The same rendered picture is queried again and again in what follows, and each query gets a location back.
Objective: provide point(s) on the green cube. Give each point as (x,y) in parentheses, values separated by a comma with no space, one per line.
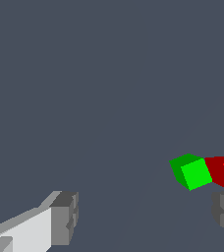
(195,174)

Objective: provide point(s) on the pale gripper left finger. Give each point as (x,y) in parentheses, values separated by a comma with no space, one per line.
(35,226)

